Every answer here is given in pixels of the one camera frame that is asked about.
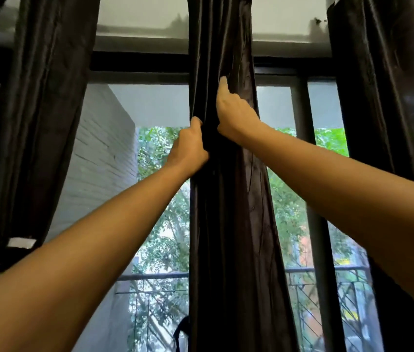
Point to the person's right thumb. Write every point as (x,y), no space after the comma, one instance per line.
(223,87)

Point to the metal balcony railing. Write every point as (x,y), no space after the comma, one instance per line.
(313,300)

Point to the person's right forearm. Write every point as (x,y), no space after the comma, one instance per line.
(349,194)

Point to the person's left forearm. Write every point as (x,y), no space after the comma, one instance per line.
(75,260)

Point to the person's right hand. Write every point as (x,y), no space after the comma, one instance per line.
(234,115)

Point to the person's left hand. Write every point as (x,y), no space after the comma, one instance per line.
(188,150)

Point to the person's left thumb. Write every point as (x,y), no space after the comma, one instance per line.
(196,125)

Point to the dark brown satin curtain panel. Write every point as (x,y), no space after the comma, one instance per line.
(393,106)
(27,124)
(234,216)

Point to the small black object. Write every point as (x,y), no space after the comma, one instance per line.
(182,331)

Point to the dark metal window frame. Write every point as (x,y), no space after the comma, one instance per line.
(304,109)

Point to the green leafy tree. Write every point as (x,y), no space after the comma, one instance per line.
(166,230)

